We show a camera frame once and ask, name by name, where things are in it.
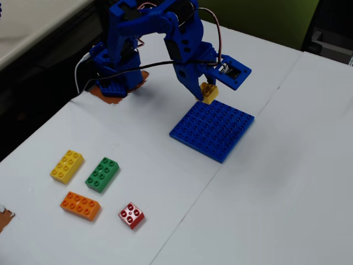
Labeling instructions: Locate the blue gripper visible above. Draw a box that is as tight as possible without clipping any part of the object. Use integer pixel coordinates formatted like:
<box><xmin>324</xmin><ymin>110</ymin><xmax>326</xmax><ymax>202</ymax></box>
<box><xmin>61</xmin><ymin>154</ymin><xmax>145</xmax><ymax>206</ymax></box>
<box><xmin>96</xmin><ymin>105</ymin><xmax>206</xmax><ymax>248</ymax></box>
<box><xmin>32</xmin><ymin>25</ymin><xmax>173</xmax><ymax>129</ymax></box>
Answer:
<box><xmin>173</xmin><ymin>41</ymin><xmax>219</xmax><ymax>102</ymax></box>

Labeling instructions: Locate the yellow 2x2 block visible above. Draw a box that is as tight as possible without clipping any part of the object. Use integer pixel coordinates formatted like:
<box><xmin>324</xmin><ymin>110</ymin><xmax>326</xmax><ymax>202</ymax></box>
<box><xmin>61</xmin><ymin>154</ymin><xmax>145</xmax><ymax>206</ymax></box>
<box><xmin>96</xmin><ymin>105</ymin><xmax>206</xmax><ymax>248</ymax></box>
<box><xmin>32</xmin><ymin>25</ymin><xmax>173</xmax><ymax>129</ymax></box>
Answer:
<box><xmin>195</xmin><ymin>82</ymin><xmax>220</xmax><ymax>105</ymax></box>

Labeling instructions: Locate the green 2x4 block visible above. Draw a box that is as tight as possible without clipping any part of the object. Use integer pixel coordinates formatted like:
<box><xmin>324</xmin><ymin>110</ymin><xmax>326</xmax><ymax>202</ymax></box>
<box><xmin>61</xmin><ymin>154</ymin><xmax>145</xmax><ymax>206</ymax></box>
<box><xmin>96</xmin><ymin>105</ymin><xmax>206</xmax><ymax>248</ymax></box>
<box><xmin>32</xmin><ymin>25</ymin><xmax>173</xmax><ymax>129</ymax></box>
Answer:
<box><xmin>84</xmin><ymin>157</ymin><xmax>120</xmax><ymax>193</ymax></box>

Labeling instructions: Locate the red 2x2 block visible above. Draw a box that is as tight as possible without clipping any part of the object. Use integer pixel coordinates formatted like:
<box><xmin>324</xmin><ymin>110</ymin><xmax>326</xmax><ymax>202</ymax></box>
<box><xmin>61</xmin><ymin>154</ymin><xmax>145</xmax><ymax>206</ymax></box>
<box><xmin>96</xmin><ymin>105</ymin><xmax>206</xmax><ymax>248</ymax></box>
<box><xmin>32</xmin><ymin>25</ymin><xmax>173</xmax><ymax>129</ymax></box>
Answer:
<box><xmin>117</xmin><ymin>202</ymin><xmax>146</xmax><ymax>230</ymax></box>

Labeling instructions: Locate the yellow 2x4 block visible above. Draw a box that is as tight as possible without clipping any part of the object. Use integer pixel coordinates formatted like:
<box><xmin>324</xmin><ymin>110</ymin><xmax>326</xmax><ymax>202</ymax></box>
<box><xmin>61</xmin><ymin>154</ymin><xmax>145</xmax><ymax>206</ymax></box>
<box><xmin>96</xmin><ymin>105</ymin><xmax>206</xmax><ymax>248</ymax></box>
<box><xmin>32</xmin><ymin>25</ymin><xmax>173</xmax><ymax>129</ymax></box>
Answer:
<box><xmin>49</xmin><ymin>150</ymin><xmax>84</xmax><ymax>185</ymax></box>

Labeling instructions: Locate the orange 2x4 block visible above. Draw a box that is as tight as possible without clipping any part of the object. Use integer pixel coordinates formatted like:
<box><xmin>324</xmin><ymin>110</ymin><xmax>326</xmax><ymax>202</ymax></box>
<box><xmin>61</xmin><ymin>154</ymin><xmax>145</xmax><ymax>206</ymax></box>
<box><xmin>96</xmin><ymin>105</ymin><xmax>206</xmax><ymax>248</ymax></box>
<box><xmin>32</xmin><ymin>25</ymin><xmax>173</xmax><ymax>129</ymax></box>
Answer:
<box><xmin>60</xmin><ymin>191</ymin><xmax>101</xmax><ymax>222</ymax></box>

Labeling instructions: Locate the green chair back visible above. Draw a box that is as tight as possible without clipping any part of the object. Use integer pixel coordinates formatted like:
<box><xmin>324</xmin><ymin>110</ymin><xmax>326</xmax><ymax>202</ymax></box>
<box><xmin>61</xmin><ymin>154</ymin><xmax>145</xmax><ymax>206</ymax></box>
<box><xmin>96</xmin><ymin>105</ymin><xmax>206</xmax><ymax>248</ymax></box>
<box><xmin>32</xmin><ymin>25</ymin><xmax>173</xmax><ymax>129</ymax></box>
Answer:
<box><xmin>197</xmin><ymin>0</ymin><xmax>320</xmax><ymax>52</ymax></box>

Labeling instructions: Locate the grey metal chair part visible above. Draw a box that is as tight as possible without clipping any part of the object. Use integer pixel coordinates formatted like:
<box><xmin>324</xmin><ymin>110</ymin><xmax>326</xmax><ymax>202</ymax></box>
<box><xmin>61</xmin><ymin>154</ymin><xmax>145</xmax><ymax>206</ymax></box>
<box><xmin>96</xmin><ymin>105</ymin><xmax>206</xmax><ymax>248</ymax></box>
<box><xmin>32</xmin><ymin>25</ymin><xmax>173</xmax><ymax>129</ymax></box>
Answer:
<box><xmin>302</xmin><ymin>27</ymin><xmax>353</xmax><ymax>66</ymax></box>

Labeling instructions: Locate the white background table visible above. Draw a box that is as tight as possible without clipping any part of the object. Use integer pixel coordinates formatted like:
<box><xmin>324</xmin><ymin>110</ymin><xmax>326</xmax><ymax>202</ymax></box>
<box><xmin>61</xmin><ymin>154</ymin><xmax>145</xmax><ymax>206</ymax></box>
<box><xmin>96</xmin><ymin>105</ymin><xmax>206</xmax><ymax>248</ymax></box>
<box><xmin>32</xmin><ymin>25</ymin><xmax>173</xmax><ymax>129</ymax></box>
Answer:
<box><xmin>0</xmin><ymin>0</ymin><xmax>96</xmax><ymax>70</ymax></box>

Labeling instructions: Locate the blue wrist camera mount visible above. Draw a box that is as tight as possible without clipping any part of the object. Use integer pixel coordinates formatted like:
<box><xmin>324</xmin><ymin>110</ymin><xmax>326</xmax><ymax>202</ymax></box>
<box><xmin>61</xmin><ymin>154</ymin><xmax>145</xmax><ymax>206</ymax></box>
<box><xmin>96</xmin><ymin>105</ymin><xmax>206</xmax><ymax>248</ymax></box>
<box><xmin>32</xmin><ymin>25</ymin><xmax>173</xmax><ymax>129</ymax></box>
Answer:
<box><xmin>213</xmin><ymin>54</ymin><xmax>253</xmax><ymax>91</ymax></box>

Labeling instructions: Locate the red white servo wire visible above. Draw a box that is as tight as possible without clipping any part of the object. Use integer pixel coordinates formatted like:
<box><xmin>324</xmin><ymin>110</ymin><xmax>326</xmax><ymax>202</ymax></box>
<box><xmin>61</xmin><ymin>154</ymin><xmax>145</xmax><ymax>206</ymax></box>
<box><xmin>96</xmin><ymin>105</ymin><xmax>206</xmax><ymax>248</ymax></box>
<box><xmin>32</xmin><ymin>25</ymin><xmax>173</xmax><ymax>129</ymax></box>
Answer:
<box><xmin>178</xmin><ymin>7</ymin><xmax>224</xmax><ymax>63</ymax></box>

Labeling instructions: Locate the blue 8x8 base plate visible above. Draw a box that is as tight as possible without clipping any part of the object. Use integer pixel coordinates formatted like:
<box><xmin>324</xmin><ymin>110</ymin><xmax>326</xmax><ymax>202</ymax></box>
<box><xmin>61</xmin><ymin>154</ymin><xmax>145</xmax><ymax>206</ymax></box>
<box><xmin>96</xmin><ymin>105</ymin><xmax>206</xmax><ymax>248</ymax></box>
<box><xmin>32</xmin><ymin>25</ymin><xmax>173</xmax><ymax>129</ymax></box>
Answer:
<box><xmin>169</xmin><ymin>99</ymin><xmax>255</xmax><ymax>164</ymax></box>

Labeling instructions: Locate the black cable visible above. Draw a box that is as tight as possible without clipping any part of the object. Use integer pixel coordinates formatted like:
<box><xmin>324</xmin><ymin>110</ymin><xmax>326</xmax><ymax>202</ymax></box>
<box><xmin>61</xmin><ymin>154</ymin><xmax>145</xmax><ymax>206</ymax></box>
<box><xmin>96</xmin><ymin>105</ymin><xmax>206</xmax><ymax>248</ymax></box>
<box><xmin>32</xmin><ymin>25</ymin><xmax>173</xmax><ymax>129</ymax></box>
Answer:
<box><xmin>82</xmin><ymin>60</ymin><xmax>217</xmax><ymax>94</ymax></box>

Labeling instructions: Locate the white cable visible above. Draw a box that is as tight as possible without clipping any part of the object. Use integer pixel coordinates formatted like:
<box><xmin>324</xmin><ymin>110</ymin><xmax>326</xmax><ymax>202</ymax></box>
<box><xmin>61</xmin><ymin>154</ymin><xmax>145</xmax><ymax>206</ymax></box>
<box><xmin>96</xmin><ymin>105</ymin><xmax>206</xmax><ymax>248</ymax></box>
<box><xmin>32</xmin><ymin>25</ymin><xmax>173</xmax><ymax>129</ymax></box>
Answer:
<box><xmin>74</xmin><ymin>53</ymin><xmax>92</xmax><ymax>96</ymax></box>

